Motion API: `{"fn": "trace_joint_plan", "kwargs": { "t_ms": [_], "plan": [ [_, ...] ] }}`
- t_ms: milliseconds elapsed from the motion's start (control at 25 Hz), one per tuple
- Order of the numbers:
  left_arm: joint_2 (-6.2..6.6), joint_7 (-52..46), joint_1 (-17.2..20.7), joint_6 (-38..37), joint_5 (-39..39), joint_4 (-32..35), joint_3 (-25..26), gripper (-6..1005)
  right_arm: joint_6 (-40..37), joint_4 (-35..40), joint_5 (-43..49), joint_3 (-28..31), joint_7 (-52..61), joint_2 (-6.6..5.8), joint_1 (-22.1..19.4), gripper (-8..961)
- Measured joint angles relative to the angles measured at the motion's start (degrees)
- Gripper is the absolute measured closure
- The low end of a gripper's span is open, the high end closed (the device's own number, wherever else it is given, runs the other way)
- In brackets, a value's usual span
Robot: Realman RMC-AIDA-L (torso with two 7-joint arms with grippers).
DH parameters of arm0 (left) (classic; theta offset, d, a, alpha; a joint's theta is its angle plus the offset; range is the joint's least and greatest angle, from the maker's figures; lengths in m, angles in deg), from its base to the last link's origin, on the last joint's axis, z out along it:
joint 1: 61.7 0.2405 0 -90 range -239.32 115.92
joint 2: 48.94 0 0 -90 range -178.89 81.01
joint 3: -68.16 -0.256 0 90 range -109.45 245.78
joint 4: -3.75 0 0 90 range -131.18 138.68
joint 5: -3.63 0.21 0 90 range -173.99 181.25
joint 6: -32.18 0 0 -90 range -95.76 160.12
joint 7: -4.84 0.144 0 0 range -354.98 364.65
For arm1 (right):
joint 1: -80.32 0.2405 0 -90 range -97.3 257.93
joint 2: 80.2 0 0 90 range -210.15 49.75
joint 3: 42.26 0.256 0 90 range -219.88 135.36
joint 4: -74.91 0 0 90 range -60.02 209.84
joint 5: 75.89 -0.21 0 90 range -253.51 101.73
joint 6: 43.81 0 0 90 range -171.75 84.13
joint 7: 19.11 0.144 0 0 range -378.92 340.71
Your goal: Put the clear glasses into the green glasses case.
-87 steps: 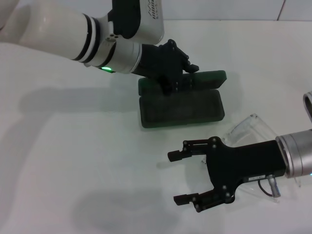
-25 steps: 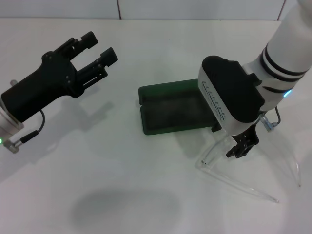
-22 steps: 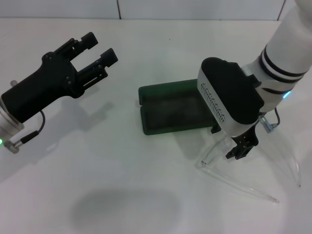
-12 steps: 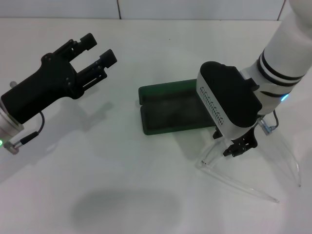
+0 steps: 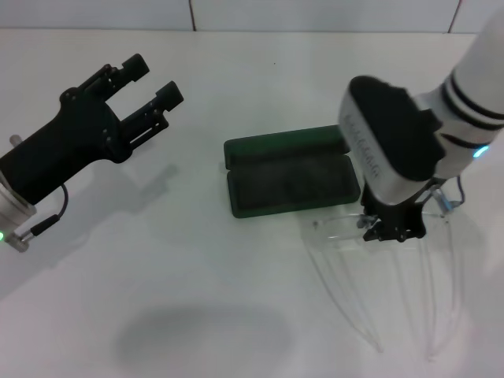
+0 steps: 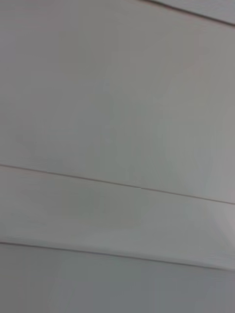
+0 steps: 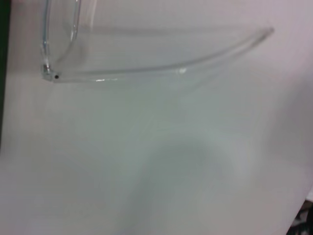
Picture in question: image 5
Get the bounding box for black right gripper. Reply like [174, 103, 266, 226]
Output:
[360, 176, 430, 243]

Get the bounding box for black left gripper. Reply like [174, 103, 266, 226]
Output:
[0, 54, 185, 206]

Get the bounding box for clear transparent glasses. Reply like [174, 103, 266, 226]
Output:
[301, 210, 481, 361]

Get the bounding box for dark green glasses case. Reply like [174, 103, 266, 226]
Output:
[223, 124, 362, 220]

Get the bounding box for right gripper silver connector stub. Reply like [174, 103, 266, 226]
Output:
[432, 187, 454, 217]

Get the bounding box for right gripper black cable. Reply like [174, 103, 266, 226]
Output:
[448, 175, 468, 209]

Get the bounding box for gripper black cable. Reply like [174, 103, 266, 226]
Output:
[448, 175, 468, 209]
[21, 183, 70, 242]

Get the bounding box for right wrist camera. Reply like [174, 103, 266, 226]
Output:
[336, 75, 446, 206]

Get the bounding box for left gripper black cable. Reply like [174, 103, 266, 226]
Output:
[21, 183, 70, 242]

